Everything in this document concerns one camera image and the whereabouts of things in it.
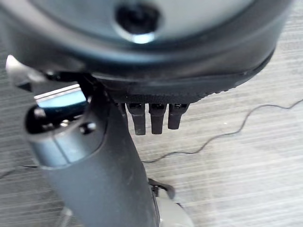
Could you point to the silver robot leg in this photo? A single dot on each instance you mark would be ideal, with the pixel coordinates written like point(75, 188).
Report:
point(169, 205)

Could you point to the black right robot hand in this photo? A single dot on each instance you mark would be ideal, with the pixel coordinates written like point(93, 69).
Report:
point(151, 59)

